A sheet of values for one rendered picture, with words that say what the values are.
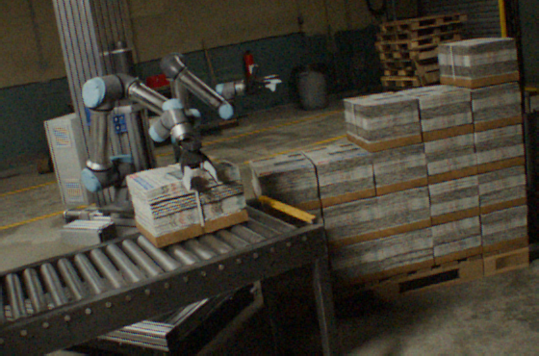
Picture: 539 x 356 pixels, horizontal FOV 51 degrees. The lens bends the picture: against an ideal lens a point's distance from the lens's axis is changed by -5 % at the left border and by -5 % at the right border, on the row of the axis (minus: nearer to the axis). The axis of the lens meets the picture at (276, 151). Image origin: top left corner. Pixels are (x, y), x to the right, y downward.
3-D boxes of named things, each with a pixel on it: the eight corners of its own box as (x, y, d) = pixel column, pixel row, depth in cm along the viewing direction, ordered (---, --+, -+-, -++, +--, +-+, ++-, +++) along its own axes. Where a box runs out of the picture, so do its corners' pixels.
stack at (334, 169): (270, 296, 339) (247, 159, 321) (454, 253, 354) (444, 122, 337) (282, 326, 301) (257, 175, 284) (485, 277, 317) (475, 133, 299)
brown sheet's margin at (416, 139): (346, 139, 328) (346, 132, 327) (395, 131, 333) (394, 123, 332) (369, 152, 292) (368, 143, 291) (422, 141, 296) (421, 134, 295)
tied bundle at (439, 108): (396, 132, 333) (391, 91, 328) (442, 123, 337) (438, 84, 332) (423, 142, 296) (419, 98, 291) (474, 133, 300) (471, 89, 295)
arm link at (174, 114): (173, 108, 226) (184, 96, 220) (182, 133, 223) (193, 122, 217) (156, 108, 220) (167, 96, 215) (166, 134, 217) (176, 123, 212)
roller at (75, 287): (70, 267, 220) (67, 255, 218) (94, 311, 179) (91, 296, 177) (58, 270, 217) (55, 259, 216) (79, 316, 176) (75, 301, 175)
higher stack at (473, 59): (453, 254, 354) (434, 43, 327) (496, 242, 358) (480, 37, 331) (483, 277, 317) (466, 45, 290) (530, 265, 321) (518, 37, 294)
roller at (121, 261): (118, 253, 228) (115, 241, 227) (152, 292, 187) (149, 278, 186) (107, 256, 226) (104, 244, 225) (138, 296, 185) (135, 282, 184)
